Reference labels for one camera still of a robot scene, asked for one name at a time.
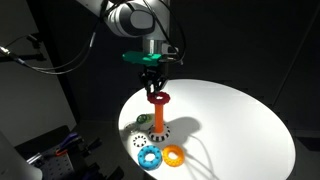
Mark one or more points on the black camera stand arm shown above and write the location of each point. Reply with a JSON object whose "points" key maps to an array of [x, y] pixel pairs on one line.
{"points": [[20, 57]]}

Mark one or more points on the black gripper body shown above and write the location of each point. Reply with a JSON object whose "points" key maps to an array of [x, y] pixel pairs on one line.
{"points": [[153, 71]]}

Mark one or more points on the white rounded housing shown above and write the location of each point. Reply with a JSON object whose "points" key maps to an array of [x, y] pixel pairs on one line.
{"points": [[13, 163]]}

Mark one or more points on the orange post striped base stacker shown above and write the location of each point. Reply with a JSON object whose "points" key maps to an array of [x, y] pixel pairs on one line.
{"points": [[159, 116]]}

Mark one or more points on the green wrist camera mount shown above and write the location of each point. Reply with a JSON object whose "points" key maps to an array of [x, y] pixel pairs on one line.
{"points": [[140, 58]]}

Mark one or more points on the perforated metal breadboard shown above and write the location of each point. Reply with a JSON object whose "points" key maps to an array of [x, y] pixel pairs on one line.
{"points": [[56, 165]]}

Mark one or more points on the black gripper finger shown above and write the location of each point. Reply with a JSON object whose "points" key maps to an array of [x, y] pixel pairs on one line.
{"points": [[160, 86], [148, 87]]}

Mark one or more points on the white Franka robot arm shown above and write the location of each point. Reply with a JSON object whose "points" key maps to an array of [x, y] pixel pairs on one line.
{"points": [[133, 20]]}

